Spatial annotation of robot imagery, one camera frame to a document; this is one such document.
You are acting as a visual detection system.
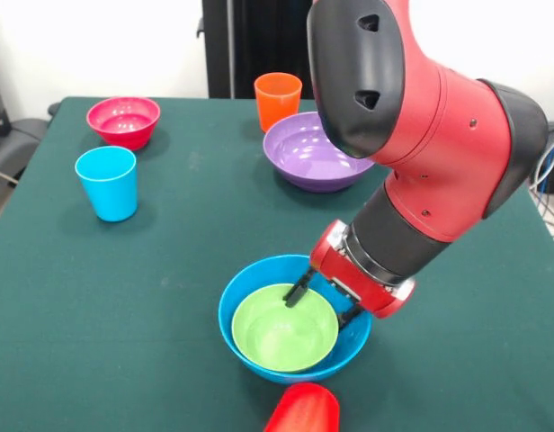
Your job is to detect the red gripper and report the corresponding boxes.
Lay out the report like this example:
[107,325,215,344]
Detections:
[282,219,416,333]

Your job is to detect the blue cup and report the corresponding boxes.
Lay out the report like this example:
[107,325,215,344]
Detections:
[75,145,139,223]

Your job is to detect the orange cup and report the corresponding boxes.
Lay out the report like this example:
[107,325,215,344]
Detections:
[253,72,304,135]

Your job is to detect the small green bowl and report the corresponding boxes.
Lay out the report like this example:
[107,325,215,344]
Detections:
[231,283,340,374]

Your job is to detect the dark green tablecloth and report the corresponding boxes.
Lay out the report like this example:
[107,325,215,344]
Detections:
[0,96,554,432]

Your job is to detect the large blue bowl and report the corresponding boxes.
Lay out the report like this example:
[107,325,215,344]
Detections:
[218,254,373,384]

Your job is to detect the blue and white cables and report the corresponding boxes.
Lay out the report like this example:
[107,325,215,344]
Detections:
[527,134,554,235]

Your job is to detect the small pinkish red bowl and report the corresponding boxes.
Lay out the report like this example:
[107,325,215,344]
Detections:
[85,96,162,152]

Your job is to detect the purple bowl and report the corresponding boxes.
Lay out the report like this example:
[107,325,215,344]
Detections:
[262,111,376,194]

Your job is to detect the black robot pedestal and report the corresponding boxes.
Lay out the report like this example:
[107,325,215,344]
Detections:
[196,0,317,100]

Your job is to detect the red cup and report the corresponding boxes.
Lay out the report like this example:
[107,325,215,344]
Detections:
[262,382,341,432]

